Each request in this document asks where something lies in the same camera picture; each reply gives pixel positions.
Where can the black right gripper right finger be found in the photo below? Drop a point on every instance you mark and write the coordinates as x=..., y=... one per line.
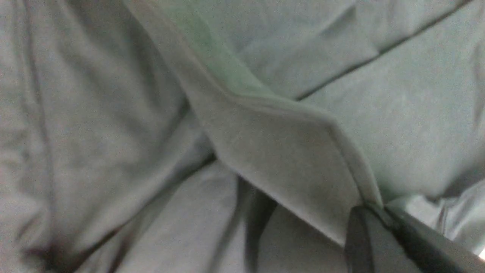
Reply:
x=431, y=251

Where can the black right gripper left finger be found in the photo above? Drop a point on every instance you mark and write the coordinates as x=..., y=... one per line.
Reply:
x=371, y=248

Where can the dark gray long-sleeve top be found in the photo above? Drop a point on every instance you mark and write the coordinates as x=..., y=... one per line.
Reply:
x=233, y=136

